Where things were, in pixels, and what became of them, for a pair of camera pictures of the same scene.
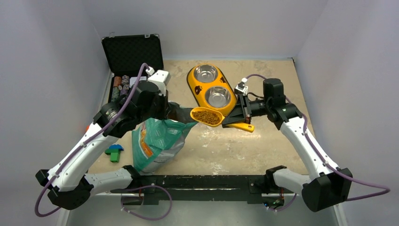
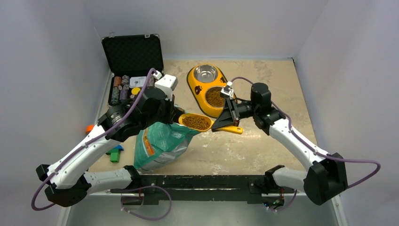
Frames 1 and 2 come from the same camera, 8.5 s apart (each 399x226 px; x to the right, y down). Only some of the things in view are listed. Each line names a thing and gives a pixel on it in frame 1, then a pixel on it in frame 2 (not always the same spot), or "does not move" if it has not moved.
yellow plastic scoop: (212, 117) → (202, 122)
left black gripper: (165, 107) does not move
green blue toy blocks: (114, 151) does not move
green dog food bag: (156, 142) does not move
